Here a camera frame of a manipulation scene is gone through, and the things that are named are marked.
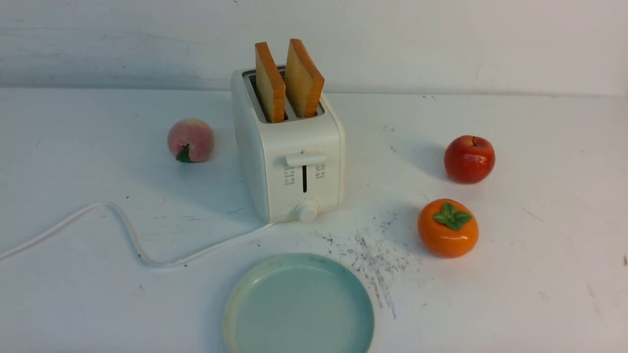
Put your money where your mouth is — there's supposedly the toast slice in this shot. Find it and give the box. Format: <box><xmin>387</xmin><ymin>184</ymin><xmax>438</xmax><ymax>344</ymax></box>
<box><xmin>284</xmin><ymin>38</ymin><xmax>325</xmax><ymax>118</ymax></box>
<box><xmin>254</xmin><ymin>42</ymin><xmax>286</xmax><ymax>123</ymax></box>

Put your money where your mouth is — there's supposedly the white two-slot toaster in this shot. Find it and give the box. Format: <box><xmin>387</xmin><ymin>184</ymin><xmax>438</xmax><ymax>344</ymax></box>
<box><xmin>231</xmin><ymin>68</ymin><xmax>346</xmax><ymax>224</ymax></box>

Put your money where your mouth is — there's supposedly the light green plate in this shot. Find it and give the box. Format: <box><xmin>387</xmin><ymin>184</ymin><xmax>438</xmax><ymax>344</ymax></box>
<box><xmin>222</xmin><ymin>253</ymin><xmax>375</xmax><ymax>353</ymax></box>

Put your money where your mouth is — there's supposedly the pink peach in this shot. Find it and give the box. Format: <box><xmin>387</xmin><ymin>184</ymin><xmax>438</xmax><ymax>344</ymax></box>
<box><xmin>167</xmin><ymin>118</ymin><xmax>215</xmax><ymax>163</ymax></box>

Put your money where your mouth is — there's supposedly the orange persimmon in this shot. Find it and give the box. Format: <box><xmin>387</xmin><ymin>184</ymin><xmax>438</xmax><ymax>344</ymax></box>
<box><xmin>417</xmin><ymin>199</ymin><xmax>479</xmax><ymax>258</ymax></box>

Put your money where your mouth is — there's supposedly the red apple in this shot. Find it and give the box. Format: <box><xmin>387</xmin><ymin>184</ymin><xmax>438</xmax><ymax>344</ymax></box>
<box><xmin>444</xmin><ymin>135</ymin><xmax>496</xmax><ymax>184</ymax></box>

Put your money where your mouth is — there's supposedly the white power cord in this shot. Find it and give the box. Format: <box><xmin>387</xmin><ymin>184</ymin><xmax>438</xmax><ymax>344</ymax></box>
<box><xmin>0</xmin><ymin>202</ymin><xmax>273</xmax><ymax>269</ymax></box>

